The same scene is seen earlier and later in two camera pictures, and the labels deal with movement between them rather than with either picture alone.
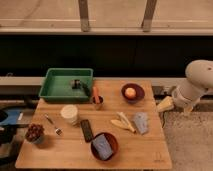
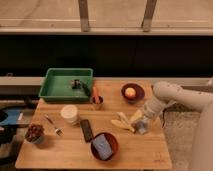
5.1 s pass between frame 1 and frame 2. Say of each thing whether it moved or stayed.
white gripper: moved
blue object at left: stayed
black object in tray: stayed
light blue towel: stayed
